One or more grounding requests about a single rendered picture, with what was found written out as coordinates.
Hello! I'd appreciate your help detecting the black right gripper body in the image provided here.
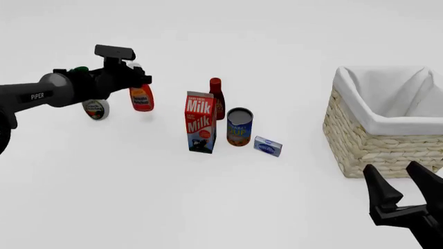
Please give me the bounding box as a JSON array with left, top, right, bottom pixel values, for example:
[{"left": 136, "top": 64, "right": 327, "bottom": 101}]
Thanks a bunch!
[{"left": 369, "top": 203, "right": 443, "bottom": 249}]

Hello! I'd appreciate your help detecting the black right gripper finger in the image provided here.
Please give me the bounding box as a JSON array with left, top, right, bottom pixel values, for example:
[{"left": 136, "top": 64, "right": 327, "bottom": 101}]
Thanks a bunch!
[
  {"left": 405, "top": 160, "right": 443, "bottom": 220},
  {"left": 363, "top": 163, "right": 404, "bottom": 212}
]

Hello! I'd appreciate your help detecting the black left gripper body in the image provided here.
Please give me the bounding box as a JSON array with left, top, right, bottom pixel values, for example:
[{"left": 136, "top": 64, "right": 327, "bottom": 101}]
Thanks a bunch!
[{"left": 118, "top": 66, "right": 143, "bottom": 91}]

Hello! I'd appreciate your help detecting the orange-red ketchup bottle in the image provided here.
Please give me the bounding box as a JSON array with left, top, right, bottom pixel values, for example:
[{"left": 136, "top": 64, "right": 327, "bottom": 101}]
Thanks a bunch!
[{"left": 127, "top": 61, "right": 155, "bottom": 113}]

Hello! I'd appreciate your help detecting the pale wicker basket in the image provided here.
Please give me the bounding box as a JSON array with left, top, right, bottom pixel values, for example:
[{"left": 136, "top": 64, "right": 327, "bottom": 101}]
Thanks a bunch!
[{"left": 322, "top": 65, "right": 443, "bottom": 180}]

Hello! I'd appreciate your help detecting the white cloth basket liner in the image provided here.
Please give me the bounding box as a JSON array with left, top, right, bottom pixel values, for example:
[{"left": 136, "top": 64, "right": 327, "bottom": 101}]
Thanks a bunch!
[{"left": 333, "top": 65, "right": 443, "bottom": 137}]

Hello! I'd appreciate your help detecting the black plate on short stalk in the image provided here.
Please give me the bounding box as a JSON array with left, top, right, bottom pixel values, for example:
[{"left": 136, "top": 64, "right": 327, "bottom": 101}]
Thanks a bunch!
[{"left": 94, "top": 44, "right": 136, "bottom": 68}]

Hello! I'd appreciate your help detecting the round tin with printed label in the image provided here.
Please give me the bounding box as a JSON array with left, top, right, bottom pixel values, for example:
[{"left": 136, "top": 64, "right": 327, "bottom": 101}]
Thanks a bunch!
[{"left": 81, "top": 99, "right": 111, "bottom": 121}]

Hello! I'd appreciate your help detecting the red and white milk carton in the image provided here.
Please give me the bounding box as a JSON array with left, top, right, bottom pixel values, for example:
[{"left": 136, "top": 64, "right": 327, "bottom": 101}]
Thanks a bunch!
[{"left": 184, "top": 90, "right": 219, "bottom": 155}]

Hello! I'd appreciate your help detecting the dark red sauce bottle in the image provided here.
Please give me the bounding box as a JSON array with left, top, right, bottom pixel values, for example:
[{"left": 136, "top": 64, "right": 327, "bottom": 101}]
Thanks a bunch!
[{"left": 208, "top": 77, "right": 226, "bottom": 121}]

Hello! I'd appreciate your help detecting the soup can with blue label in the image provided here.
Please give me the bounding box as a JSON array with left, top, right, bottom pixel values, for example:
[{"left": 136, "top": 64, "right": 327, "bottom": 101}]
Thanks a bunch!
[{"left": 226, "top": 107, "right": 255, "bottom": 147}]

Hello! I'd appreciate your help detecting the small blue and white box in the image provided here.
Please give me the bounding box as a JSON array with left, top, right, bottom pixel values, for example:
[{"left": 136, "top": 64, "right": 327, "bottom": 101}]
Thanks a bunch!
[{"left": 253, "top": 135, "right": 284, "bottom": 158}]

